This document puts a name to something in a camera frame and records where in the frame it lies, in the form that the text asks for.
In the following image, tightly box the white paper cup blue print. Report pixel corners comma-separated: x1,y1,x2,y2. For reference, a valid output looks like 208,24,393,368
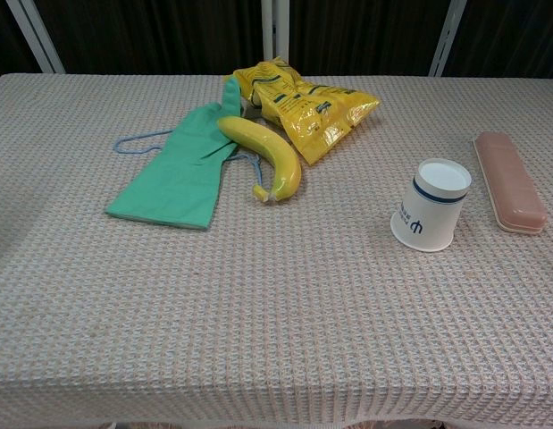
390,157,473,254

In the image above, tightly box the yellow banana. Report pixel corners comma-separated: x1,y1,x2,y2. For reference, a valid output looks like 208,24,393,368
216,114,303,206

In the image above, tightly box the beige woven tablecloth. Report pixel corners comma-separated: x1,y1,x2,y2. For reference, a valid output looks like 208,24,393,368
0,73,553,425

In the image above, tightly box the yellow plastic snack bag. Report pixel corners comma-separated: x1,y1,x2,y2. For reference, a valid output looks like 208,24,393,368
233,55,381,167

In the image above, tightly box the green rubber glove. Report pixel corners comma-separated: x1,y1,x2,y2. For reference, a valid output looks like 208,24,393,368
105,75,244,231

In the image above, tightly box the dark curtain panel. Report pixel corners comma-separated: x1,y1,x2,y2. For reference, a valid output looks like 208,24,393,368
32,0,264,76
440,0,553,80
0,0,54,86
288,0,451,77

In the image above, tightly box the pink plastic case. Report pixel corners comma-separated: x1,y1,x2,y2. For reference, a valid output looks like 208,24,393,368
472,130,549,235

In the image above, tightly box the thin blue cord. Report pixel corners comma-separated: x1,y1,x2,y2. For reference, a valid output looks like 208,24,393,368
113,128,264,189

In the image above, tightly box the white frame post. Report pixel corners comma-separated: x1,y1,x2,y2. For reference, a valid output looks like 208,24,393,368
428,0,468,78
261,0,290,75
5,0,66,75

